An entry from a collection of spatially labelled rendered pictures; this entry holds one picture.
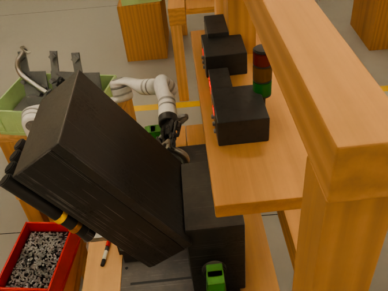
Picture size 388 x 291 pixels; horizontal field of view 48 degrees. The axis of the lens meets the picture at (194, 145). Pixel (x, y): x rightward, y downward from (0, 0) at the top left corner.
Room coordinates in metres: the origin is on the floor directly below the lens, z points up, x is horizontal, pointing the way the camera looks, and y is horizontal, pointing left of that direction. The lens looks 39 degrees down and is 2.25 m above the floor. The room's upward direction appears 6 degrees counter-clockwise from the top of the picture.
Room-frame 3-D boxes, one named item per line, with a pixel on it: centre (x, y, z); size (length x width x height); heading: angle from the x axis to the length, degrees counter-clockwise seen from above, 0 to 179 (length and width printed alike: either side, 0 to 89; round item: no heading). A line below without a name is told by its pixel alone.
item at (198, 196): (0.99, -0.03, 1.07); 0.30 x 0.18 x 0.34; 0
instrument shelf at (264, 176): (1.09, -0.16, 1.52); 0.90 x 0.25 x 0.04; 0
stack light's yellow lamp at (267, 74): (0.97, -0.20, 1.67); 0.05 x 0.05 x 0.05
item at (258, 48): (0.97, -0.20, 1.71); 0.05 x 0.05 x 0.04
